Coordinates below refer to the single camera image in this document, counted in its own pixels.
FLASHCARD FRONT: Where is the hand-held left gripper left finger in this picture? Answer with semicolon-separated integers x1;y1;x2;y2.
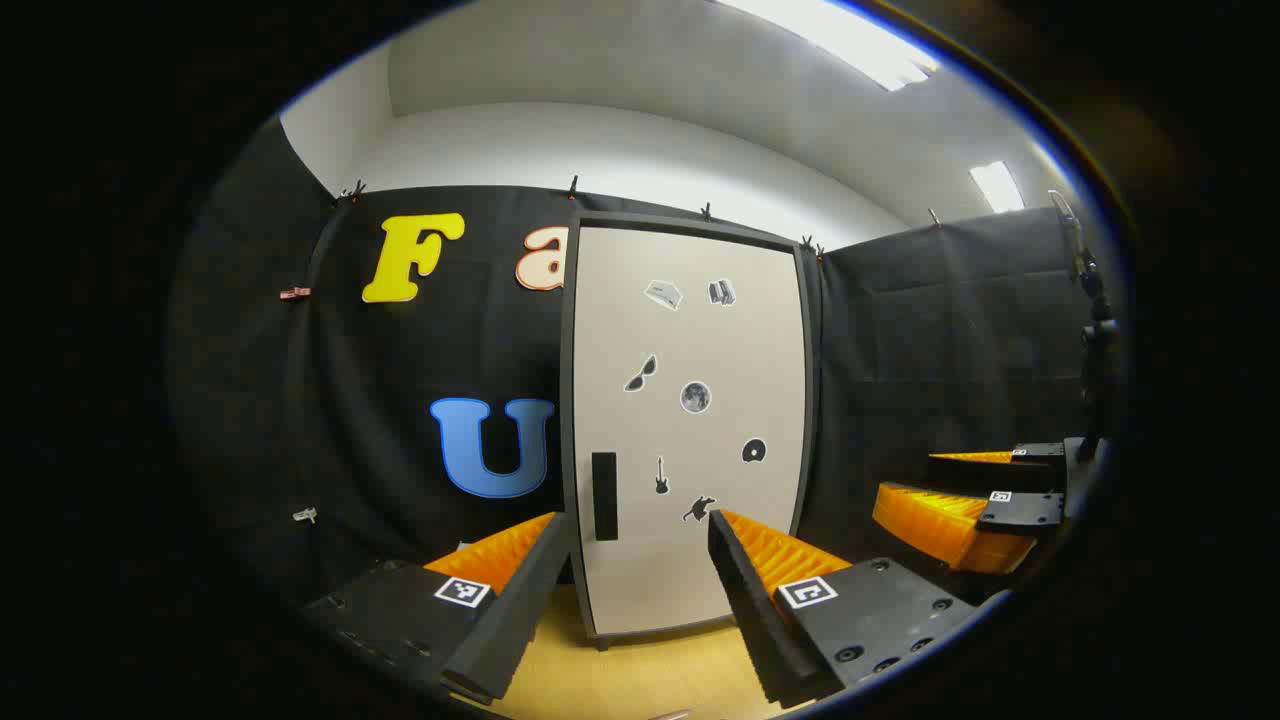
300;512;571;706

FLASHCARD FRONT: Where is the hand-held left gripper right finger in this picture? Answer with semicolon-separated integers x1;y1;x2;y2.
707;508;986;711

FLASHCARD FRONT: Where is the black door handle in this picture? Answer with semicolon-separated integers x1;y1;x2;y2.
592;452;619;542

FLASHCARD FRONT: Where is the ceiling light panel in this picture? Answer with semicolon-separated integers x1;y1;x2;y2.
715;0;941;93
968;160;1026;214

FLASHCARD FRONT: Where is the grey cabinet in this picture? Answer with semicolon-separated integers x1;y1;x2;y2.
558;211;824;651

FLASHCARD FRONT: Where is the black backdrop cloth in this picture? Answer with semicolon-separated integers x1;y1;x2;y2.
170;115;1111;641

